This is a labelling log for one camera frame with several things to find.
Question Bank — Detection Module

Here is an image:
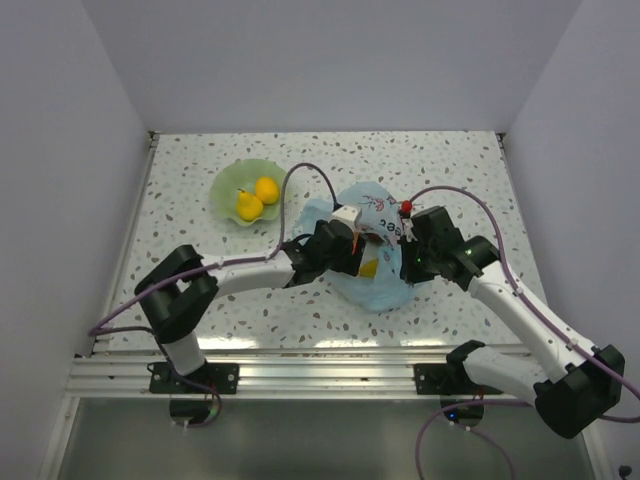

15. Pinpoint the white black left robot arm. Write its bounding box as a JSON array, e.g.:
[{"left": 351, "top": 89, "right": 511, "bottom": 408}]
[{"left": 135, "top": 220, "right": 366, "bottom": 393}]

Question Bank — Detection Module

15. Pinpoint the aluminium front mounting rail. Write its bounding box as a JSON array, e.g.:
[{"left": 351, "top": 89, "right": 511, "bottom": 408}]
[{"left": 64, "top": 347, "right": 541, "bottom": 401}]

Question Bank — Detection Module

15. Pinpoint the green wavy glass bowl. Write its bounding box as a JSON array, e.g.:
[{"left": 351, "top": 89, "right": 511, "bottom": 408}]
[{"left": 209, "top": 159, "right": 285, "bottom": 226}]

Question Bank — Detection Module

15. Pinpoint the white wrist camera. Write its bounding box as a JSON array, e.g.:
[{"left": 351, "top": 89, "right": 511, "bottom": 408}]
[
  {"left": 331, "top": 205, "right": 362, "bottom": 232},
  {"left": 399, "top": 200, "right": 416, "bottom": 242}
]

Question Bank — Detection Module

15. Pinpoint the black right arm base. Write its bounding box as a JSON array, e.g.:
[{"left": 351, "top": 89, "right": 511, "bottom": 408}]
[{"left": 413, "top": 340, "right": 485, "bottom": 396}]

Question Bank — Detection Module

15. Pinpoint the light blue plastic bag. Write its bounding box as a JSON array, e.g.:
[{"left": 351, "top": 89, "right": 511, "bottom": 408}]
[{"left": 291, "top": 181, "right": 431, "bottom": 314}]

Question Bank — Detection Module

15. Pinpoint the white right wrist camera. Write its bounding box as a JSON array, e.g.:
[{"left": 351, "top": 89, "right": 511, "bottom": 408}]
[{"left": 399, "top": 200, "right": 416, "bottom": 242}]

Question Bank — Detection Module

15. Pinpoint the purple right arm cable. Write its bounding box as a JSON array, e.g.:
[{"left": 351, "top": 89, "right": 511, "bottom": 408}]
[{"left": 411, "top": 185, "right": 640, "bottom": 480}]

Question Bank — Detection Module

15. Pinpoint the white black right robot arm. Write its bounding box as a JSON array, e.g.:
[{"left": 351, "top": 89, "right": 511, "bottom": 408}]
[{"left": 399, "top": 201, "right": 625, "bottom": 439}]

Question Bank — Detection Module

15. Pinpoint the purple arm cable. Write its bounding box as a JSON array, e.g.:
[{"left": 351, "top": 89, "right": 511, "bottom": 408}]
[
  {"left": 87, "top": 162, "right": 341, "bottom": 339},
  {"left": 411, "top": 185, "right": 640, "bottom": 480}
]

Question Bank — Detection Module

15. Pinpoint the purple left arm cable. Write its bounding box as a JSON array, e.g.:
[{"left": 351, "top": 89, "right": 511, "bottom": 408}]
[{"left": 87, "top": 162, "right": 341, "bottom": 339}]

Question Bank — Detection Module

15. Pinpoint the yellow pear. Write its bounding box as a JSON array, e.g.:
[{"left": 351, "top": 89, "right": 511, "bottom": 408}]
[{"left": 236, "top": 189, "right": 264, "bottom": 222}]

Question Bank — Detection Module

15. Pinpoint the orange fruit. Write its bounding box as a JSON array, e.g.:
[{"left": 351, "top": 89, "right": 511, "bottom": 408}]
[{"left": 351, "top": 232, "right": 359, "bottom": 255}]

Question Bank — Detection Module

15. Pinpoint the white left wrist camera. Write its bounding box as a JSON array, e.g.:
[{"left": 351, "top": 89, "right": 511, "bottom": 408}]
[{"left": 331, "top": 205, "right": 362, "bottom": 232}]

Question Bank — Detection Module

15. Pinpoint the yellow lemon fruit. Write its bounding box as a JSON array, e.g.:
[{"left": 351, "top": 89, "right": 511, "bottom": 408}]
[{"left": 255, "top": 176, "right": 280, "bottom": 205}]

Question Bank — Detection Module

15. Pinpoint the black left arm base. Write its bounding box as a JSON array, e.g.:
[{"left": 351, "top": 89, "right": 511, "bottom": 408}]
[{"left": 147, "top": 362, "right": 240, "bottom": 395}]

